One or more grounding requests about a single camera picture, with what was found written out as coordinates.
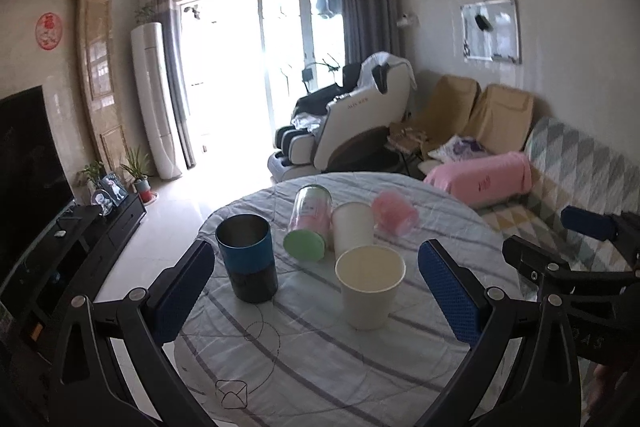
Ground wall whiteboard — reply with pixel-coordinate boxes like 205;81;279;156
460;0;522;65

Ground pink plastic cup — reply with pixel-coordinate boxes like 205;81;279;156
371;190;419;237

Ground beige sofa cushion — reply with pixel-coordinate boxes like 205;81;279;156
410;74;481;158
465;84;535;155

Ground red round wall decoration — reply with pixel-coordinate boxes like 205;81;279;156
35;12;63;51

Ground tabletop photo frame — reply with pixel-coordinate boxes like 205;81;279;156
100;173;129;206

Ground small green potted plant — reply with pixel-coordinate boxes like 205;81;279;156
76;161;106;194

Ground exercise bike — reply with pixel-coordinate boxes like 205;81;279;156
300;54;346;98

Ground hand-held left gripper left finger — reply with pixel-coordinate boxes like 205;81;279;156
47;239;217;427

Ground black television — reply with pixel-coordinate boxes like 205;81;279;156
0;84;76;293

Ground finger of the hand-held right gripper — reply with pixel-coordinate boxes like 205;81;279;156
502;234;640;289
560;205;640;258

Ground white cloth on chair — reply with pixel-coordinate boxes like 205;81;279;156
359;52;418;90

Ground black television cabinet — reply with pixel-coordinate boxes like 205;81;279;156
0;194;147;333

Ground large white paper cup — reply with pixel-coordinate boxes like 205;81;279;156
334;245;406;331

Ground white massage chair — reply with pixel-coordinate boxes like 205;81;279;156
267;52;418;182

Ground white standing air conditioner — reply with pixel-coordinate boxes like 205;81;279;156
131;23;183;180

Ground small wooden side table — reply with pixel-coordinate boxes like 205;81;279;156
387;122;431;178

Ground clear cup with green lid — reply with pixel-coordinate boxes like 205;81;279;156
283;184;333;263

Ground pink blanket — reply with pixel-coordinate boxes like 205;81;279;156
424;152;532;208

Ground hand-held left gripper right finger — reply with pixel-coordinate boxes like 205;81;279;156
417;238;597;427

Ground sofa with diamond pattern cover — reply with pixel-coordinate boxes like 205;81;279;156
470;117;640;273

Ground grey striped curtain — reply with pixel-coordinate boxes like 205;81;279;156
145;0;196;168
336;0;401;72

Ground round table striped cloth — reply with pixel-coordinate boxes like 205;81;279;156
172;172;526;427

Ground potted plant in red pot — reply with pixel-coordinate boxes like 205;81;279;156
121;147;154;204

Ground purple floral pillow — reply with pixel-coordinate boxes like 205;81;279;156
427;136;493;162

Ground hanging dark clothes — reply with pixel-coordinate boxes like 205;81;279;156
314;0;343;20

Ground blue and black metal cup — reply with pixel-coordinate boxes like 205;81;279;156
215;213;279;304

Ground small white paper cup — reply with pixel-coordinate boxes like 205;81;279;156
331;202;376;260

